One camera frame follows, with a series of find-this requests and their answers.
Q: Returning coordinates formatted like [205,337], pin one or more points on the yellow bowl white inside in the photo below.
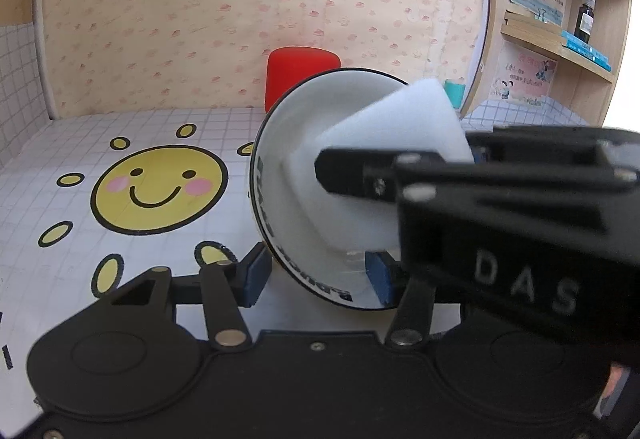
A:
[300,129]

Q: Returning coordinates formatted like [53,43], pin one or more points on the wooden wall shelf unit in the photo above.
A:
[545,46]

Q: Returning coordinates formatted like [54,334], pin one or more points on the white corner trim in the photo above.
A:
[40,29]

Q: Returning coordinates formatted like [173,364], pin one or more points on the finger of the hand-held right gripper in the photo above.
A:
[540,139]
[360,174]

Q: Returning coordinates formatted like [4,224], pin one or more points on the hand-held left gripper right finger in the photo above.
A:
[380,279]

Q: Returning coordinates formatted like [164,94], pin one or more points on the black binder clip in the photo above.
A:
[541,17]

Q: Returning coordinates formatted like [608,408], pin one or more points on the dark dropper bottle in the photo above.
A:
[584,21]

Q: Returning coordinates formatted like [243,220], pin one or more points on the red cylindrical speaker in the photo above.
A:
[295,74]

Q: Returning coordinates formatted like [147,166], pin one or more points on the person's right hand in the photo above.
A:
[614,386]

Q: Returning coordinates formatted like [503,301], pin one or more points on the white sponge block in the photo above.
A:
[390,129]

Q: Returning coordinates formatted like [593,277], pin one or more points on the blue book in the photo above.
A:
[595,58]
[582,44]

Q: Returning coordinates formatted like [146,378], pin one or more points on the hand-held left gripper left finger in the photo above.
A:
[255,274]

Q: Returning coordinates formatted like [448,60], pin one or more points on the pink cartoon wall poster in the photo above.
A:
[525,79]

